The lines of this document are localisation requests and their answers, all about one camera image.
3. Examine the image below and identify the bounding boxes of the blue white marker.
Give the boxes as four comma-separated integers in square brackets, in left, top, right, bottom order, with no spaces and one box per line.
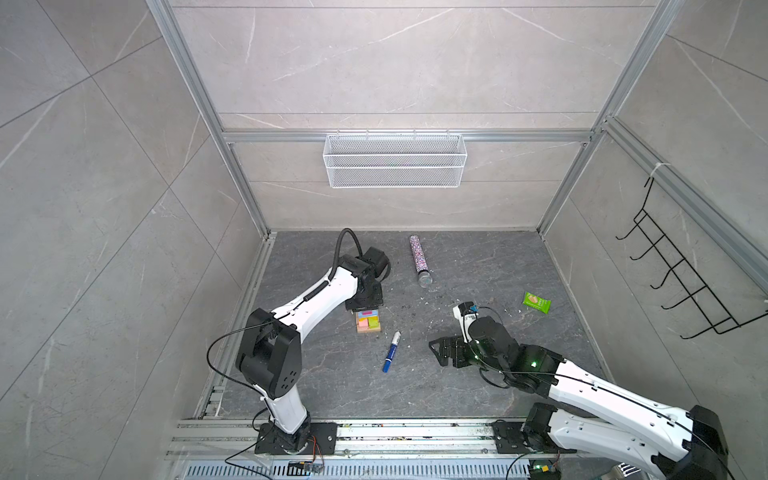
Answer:
[382,331,401,373]

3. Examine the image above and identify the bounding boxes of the white wire mesh basket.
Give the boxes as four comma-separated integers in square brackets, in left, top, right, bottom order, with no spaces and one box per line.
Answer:
[323,133,468,189]

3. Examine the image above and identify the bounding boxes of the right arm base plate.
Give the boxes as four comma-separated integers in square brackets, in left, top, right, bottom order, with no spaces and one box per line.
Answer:
[490,420,575,454]

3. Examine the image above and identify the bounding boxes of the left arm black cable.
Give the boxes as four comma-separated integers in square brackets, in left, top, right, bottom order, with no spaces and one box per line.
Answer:
[205,227,365,391]

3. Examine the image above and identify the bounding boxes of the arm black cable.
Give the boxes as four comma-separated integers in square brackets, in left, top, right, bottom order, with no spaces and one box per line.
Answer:
[205,227,365,391]
[452,302,736,480]

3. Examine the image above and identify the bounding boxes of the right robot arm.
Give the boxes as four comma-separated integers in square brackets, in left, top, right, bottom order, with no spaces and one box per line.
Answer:
[429,311,731,479]

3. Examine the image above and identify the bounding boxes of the glitter sprinkle tube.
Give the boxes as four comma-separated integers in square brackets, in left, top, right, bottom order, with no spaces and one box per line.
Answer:
[409,235,433,288]

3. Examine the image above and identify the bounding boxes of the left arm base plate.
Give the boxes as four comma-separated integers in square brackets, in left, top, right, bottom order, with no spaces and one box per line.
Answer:
[254,422,339,455]

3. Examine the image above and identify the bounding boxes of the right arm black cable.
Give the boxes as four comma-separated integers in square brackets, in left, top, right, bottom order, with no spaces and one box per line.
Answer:
[452,302,736,480]

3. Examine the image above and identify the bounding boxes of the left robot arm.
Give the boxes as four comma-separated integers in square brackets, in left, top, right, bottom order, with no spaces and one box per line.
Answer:
[235,247,390,435]

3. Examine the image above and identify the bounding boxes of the black wire hook rack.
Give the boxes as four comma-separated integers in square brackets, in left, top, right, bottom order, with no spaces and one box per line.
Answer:
[615,178,767,340]

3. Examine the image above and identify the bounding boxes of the green circuit board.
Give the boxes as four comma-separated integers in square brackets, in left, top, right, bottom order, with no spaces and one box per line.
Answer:
[528,460,562,480]

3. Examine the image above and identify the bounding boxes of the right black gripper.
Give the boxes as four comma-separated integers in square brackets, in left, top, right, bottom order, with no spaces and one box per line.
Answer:
[427,333,508,378]

